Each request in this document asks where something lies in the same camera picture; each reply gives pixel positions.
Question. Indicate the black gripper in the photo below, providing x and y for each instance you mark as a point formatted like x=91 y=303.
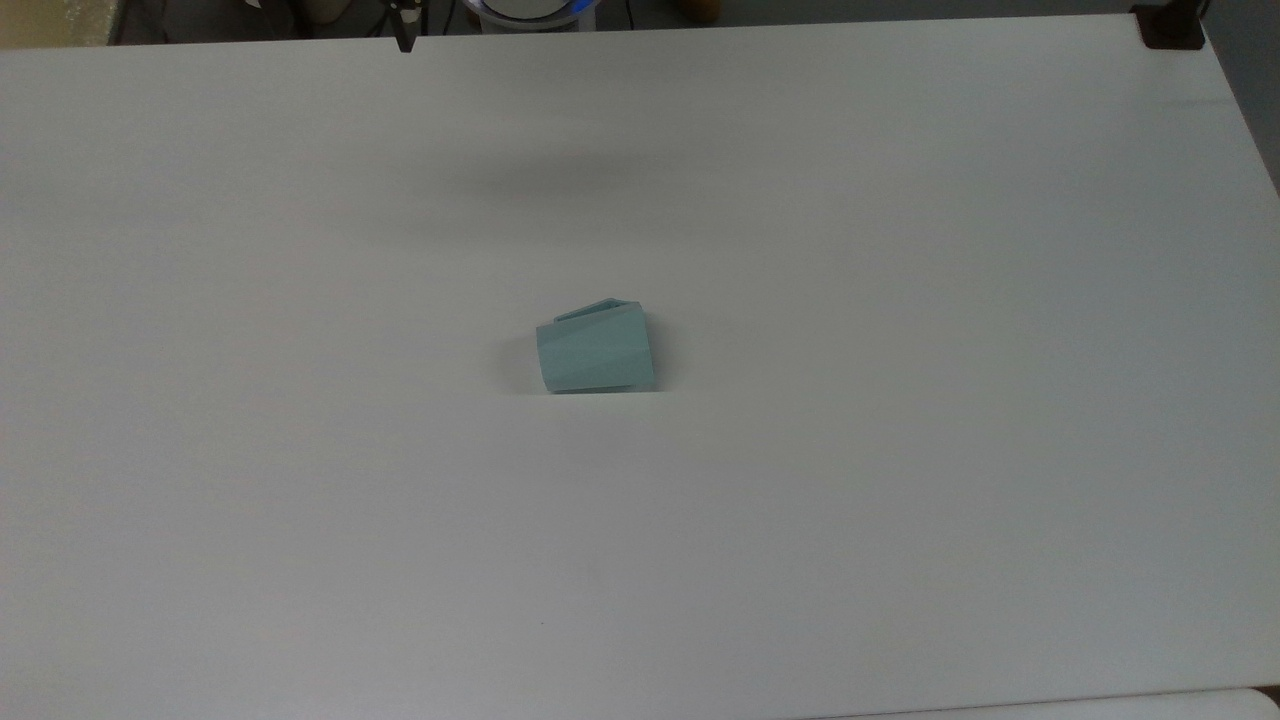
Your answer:
x=406 y=10

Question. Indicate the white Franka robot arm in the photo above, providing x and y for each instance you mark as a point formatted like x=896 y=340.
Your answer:
x=530 y=9

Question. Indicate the brown rounded object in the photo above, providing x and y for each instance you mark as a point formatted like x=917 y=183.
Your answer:
x=700 y=8

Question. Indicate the beige board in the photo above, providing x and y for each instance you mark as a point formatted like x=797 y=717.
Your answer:
x=50 y=22

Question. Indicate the black table clamp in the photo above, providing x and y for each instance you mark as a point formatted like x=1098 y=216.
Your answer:
x=1170 y=28

